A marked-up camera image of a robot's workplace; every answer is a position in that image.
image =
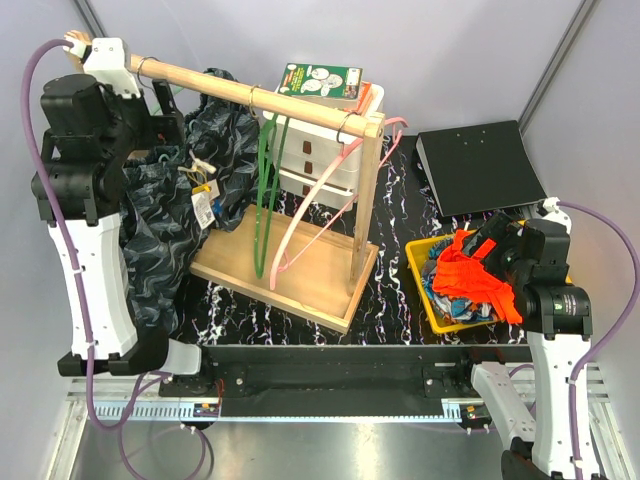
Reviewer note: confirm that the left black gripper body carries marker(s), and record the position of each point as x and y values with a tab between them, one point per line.
141	129

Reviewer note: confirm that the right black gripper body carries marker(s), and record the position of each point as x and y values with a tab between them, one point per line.
503	258

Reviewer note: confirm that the patterned blue orange shorts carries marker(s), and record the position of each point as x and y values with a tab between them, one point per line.
453	310

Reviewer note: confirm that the dark green hanger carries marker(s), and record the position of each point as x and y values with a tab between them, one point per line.
267	188

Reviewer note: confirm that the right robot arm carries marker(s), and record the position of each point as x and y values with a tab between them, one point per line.
553	441

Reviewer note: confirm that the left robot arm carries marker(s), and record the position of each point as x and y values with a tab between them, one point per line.
93	130

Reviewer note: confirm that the light green hanger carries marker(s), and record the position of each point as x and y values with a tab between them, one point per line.
148	85

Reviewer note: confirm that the dark grey patterned shorts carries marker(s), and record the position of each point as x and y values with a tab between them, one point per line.
159	234

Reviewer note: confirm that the yellow plastic tray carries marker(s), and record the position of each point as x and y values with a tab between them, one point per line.
420	270

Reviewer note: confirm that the green book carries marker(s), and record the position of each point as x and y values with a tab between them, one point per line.
327	85

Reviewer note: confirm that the black marbled mat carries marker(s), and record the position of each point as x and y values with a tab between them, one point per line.
390	311

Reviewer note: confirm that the white drawer unit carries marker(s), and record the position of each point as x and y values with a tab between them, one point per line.
308	151

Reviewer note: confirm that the orange book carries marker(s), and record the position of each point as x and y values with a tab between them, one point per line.
364	99

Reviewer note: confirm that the wooden clothes rack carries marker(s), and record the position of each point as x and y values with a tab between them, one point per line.
315	273

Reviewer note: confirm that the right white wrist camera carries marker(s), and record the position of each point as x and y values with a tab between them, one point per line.
549	209

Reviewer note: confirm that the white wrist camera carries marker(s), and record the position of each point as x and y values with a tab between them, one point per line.
549	209
108	62

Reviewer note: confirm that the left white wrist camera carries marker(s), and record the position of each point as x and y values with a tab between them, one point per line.
108	62

